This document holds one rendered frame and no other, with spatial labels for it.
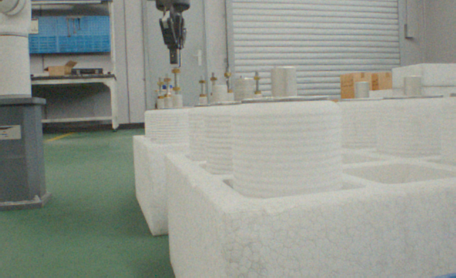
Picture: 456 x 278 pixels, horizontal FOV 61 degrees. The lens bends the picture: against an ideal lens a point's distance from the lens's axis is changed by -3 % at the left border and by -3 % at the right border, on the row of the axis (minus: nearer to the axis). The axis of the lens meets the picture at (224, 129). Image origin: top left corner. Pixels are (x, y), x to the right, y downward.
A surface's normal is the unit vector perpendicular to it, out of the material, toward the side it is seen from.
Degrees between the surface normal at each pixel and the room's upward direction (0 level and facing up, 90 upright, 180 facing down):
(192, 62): 90
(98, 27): 90
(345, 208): 90
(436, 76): 90
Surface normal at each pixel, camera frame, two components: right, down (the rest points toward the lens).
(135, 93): 0.22, 0.04
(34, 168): 0.84, 0.00
